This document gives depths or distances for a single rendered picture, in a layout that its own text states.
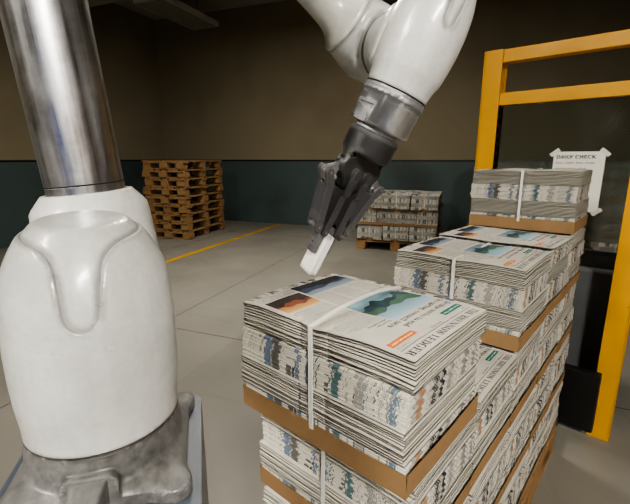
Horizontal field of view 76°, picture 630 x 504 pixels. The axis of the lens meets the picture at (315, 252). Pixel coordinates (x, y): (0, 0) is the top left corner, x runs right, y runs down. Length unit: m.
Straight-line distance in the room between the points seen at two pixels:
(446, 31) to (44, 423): 0.60
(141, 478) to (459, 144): 7.41
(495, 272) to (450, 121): 6.60
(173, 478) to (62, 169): 0.39
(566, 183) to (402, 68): 1.21
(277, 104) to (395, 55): 8.03
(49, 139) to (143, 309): 0.28
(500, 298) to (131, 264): 0.96
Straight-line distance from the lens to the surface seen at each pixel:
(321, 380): 0.72
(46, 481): 0.51
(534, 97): 2.31
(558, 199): 1.72
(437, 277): 1.24
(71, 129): 0.62
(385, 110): 0.57
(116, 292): 0.42
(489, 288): 1.19
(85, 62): 0.64
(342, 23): 0.70
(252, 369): 0.85
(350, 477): 0.85
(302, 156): 8.30
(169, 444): 0.51
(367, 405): 0.67
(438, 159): 7.67
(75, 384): 0.44
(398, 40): 0.58
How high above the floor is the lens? 1.33
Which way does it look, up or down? 13 degrees down
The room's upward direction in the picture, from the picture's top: straight up
